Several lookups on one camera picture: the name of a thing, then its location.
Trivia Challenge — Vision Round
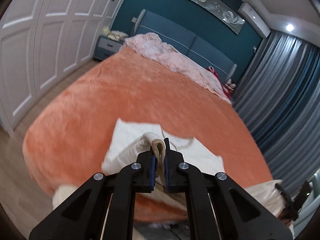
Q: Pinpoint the cream quilted jacket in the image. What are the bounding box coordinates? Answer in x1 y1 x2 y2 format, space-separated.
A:
51 117 288 240

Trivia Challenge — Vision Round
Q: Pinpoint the orange plush bed blanket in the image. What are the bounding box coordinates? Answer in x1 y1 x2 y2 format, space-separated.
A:
22 47 274 223

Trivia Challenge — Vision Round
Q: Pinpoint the grey blue curtain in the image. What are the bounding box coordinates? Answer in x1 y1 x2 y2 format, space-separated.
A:
233 31 319 193

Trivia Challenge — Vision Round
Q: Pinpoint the red and white plush toy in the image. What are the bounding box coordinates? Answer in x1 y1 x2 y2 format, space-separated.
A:
206 66 236 99

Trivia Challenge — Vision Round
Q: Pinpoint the dark blue nightstand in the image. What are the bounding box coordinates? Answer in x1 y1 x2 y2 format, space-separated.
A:
93 35 123 61

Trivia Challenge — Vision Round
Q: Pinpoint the blue upholstered headboard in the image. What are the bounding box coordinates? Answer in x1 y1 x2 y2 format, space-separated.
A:
131 9 237 83

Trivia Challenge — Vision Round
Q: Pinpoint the cream cloth pile on nightstand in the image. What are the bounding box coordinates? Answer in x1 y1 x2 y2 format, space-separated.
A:
102 27 129 42

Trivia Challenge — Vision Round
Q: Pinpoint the pink lace duvet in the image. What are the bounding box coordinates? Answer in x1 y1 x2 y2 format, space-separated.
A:
123 33 231 104

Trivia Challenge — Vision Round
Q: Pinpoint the white panelled wardrobe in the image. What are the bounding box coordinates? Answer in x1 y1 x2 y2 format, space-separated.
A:
1 0 124 134

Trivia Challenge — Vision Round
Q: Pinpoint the white air conditioner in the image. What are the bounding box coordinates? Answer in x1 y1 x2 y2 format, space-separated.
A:
238 2 271 38

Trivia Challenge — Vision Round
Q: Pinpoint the silver floral wall art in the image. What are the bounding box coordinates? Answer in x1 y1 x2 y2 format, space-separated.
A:
190 0 245 35

